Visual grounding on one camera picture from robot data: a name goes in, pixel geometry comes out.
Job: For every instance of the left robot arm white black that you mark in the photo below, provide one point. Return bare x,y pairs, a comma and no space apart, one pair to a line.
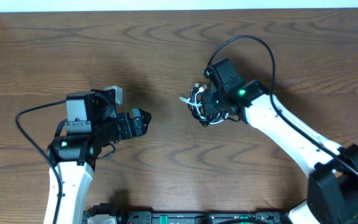
92,123

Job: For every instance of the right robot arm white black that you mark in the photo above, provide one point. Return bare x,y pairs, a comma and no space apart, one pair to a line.
331,169

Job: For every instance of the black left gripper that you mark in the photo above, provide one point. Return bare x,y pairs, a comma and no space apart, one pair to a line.
141,127

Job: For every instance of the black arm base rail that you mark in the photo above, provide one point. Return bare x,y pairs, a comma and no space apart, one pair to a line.
110,213

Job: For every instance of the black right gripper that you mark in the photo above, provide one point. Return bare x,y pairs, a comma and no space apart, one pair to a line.
207,106

